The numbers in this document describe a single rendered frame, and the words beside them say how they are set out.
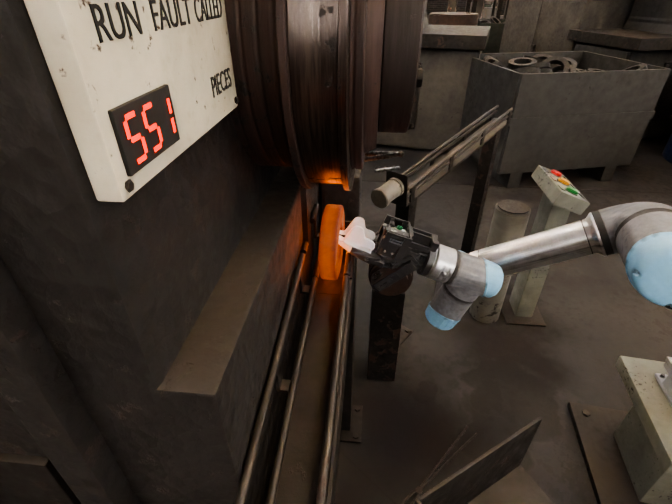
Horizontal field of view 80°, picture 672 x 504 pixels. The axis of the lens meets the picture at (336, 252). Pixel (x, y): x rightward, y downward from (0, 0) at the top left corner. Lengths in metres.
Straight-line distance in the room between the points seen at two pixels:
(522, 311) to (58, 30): 1.78
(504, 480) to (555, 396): 0.99
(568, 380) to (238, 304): 1.41
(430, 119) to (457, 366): 2.28
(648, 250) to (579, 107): 2.31
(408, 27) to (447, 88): 2.83
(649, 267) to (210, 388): 0.70
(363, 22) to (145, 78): 0.26
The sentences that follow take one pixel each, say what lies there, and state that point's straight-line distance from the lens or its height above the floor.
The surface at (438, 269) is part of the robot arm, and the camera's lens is 0.83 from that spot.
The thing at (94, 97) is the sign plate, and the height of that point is 1.13.
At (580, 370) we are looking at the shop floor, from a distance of 1.78.
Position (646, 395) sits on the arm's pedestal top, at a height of 0.30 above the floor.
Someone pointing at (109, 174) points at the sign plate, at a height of 1.08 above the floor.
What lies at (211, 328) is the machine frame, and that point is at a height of 0.87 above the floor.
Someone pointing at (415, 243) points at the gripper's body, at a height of 0.75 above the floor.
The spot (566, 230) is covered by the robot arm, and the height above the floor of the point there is 0.75.
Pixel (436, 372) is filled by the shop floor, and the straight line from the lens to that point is 1.58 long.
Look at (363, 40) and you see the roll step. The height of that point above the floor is 1.13.
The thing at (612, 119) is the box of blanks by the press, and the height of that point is 0.45.
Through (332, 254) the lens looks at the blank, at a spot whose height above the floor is 0.76.
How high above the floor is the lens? 1.18
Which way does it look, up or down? 34 degrees down
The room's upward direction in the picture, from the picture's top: straight up
